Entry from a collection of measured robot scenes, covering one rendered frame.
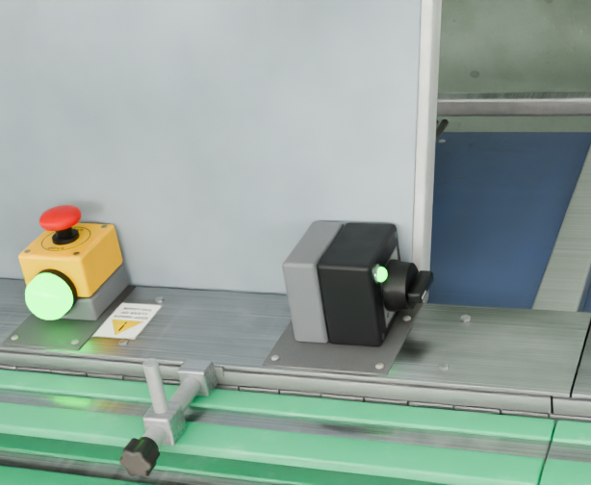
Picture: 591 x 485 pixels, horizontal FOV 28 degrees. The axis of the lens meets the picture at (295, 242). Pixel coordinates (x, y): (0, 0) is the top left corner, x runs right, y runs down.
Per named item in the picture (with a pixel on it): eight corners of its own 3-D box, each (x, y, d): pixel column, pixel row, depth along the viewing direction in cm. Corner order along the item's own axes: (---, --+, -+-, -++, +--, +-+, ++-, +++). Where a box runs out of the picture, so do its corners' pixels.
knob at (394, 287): (399, 293, 107) (437, 295, 105) (385, 320, 103) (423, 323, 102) (394, 249, 105) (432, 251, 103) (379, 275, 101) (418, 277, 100)
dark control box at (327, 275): (325, 293, 112) (294, 343, 105) (313, 217, 109) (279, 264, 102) (410, 298, 109) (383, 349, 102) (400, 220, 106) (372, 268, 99)
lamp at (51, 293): (41, 308, 116) (25, 324, 113) (30, 267, 113) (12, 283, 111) (82, 311, 114) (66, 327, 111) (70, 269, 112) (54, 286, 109)
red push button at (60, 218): (38, 251, 114) (29, 219, 113) (60, 232, 117) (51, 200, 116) (74, 253, 113) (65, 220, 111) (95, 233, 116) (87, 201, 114)
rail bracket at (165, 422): (186, 379, 106) (115, 475, 96) (169, 308, 103) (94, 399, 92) (227, 383, 105) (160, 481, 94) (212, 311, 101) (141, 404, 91)
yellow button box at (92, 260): (72, 279, 123) (34, 318, 117) (54, 214, 119) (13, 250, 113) (132, 283, 120) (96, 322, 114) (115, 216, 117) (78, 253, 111)
